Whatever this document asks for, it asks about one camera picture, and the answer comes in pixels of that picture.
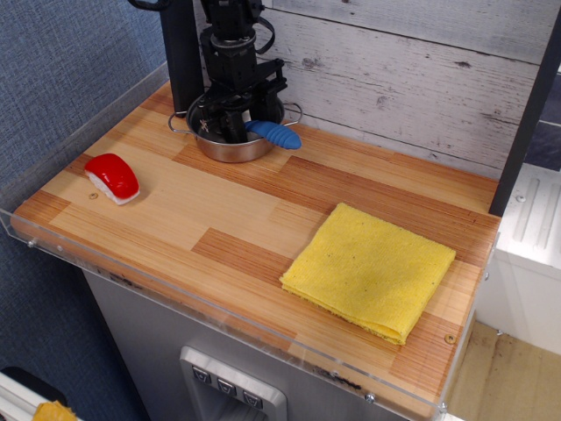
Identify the yellow folded towel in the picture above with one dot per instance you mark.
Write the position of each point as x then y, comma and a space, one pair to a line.
371, 273

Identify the stainless steel pot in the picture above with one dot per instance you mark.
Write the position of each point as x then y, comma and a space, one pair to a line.
204, 126

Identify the black right vertical post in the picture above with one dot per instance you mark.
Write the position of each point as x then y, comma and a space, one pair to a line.
533, 110

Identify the black left vertical post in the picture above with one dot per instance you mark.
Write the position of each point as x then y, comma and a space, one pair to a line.
183, 53

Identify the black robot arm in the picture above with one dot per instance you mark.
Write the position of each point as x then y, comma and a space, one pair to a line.
233, 20

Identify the black vertical post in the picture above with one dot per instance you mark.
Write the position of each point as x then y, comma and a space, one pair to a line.
183, 53
533, 110

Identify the blue handled metal scoop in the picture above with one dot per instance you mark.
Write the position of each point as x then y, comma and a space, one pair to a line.
277, 134

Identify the white ribbed cabinet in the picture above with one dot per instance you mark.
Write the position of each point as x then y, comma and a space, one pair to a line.
520, 293

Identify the grey metal cabinet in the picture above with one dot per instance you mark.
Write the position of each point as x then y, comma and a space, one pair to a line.
150, 335

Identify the red toy sushi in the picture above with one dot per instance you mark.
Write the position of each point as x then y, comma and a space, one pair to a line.
114, 177

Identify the yellow object bottom corner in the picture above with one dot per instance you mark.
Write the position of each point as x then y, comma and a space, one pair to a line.
53, 411

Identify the silver button panel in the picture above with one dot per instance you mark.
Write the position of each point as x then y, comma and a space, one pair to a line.
221, 392

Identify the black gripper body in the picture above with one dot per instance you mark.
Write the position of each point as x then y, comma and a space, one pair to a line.
234, 71

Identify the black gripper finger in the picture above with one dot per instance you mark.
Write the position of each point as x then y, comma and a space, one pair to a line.
266, 105
232, 127

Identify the clear acrylic edge guard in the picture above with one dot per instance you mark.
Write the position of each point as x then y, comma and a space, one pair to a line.
404, 404

